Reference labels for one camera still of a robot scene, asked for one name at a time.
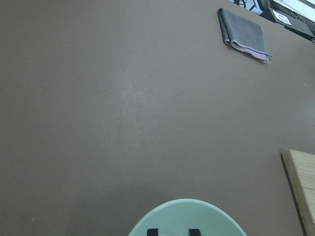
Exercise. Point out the black power adapter box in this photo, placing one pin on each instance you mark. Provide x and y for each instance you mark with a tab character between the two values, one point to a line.
288	22

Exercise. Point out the wooden cutting board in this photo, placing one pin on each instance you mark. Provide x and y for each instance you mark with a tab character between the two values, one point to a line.
300	168

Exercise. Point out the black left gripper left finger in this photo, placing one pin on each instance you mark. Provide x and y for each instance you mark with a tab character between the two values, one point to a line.
152	232

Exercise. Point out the light green bowl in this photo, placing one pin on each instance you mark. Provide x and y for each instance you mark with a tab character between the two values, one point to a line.
176	217

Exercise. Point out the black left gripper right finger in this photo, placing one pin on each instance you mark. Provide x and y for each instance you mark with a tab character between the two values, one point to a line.
194	232

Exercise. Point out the folded grey purple cloth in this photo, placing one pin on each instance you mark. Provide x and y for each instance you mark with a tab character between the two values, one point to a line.
243	35

